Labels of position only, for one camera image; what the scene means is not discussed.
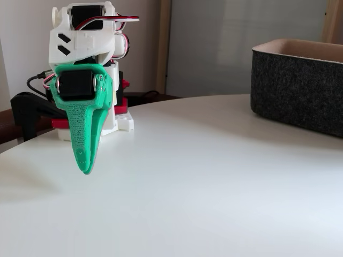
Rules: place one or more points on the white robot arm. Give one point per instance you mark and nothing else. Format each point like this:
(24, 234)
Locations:
(85, 42)

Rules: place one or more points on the light wooden post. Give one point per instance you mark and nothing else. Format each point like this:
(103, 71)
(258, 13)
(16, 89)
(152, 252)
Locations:
(332, 21)

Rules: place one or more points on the green gripper black servo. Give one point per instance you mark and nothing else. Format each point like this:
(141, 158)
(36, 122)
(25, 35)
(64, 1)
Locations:
(75, 85)

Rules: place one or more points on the black red clamp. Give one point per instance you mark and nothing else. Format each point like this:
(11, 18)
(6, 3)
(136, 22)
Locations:
(122, 93)
(26, 107)

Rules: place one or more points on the dark grey felt basket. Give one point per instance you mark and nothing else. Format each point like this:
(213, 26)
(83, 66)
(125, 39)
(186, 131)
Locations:
(294, 91)

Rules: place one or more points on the beige wooden door frame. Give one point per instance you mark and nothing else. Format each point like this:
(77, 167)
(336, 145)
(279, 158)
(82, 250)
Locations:
(163, 40)

